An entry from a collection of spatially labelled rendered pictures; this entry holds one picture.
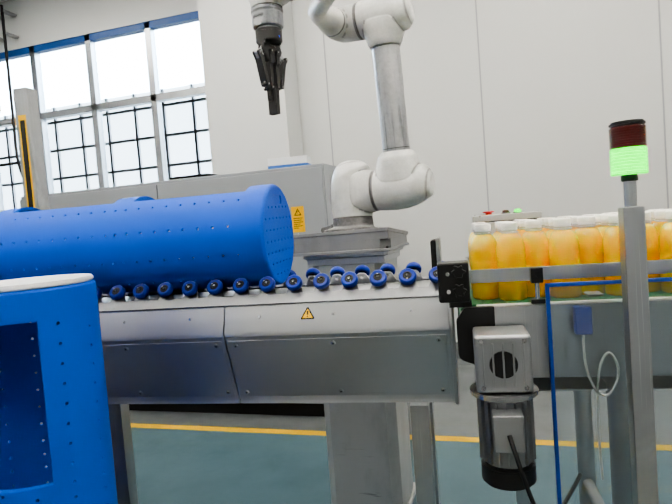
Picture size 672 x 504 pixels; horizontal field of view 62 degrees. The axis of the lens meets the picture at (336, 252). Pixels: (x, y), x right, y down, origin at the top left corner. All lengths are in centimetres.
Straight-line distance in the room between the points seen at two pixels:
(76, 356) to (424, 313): 80
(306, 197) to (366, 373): 181
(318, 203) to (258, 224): 168
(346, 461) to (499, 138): 275
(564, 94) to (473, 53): 70
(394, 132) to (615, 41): 259
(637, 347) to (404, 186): 107
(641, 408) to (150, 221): 124
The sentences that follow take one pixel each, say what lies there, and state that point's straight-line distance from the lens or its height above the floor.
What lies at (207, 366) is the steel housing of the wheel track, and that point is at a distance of 162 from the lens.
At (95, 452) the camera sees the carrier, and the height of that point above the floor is 65.
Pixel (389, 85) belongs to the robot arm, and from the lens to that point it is 210.
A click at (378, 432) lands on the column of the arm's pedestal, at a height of 34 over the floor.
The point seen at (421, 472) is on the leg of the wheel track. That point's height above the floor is 45.
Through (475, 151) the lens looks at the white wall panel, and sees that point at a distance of 426.
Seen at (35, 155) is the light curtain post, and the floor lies 145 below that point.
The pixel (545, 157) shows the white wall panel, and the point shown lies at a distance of 426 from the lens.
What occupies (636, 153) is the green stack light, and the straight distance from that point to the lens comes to 118.
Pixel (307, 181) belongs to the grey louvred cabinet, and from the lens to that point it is 317.
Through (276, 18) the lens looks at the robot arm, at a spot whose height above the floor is 169.
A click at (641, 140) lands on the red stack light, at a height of 122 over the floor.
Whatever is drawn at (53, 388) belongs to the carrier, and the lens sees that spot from 133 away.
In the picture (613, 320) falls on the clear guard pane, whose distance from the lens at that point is 131.
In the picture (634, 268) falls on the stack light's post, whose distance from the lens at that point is 119.
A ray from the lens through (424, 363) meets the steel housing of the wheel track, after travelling 147.
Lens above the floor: 111
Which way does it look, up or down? 3 degrees down
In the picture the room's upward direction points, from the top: 4 degrees counter-clockwise
